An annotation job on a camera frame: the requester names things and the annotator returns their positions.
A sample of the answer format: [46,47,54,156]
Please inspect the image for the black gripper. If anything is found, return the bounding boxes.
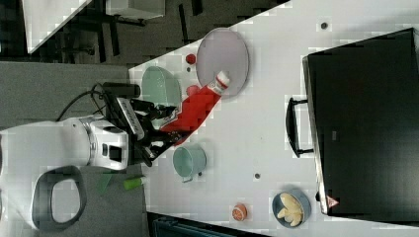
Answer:
[104,93,190,167]

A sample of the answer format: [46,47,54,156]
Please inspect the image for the red ketchup bottle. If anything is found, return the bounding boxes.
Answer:
[160,71,230,145]

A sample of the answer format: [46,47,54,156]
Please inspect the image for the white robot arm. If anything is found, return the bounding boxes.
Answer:
[1,93,187,237]

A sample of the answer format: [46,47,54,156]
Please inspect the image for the black toaster oven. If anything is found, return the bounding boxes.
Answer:
[302,28,419,226]

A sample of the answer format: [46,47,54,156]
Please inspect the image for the green plastic colander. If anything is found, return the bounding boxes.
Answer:
[141,66,182,110]

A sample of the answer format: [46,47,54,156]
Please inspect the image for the pink toy strawberry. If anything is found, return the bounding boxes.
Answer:
[186,85,200,96]

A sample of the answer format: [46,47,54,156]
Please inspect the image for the dark cylindrical container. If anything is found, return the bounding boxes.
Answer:
[102,82,141,99]

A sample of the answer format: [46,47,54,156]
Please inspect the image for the red toy strawberry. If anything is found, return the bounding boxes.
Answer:
[186,53,197,65]

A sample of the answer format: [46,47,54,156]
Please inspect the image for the green slotted spatula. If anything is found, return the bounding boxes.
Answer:
[97,174,147,194]

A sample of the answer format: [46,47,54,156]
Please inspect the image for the lilac round plate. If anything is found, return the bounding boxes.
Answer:
[196,28,249,99]

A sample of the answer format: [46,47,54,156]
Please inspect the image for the toy orange half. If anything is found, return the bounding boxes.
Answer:
[231,203,247,221]

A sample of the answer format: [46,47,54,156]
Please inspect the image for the blue bowl with chips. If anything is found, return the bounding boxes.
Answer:
[272,189,311,228]

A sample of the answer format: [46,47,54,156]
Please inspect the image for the white side table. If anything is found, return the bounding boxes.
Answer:
[21,0,92,54]

